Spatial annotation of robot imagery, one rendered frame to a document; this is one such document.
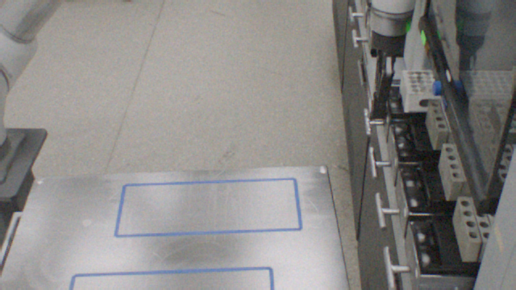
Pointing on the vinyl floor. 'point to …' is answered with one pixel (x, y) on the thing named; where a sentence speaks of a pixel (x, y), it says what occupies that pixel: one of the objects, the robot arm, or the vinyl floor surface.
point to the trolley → (177, 232)
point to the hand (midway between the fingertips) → (379, 105)
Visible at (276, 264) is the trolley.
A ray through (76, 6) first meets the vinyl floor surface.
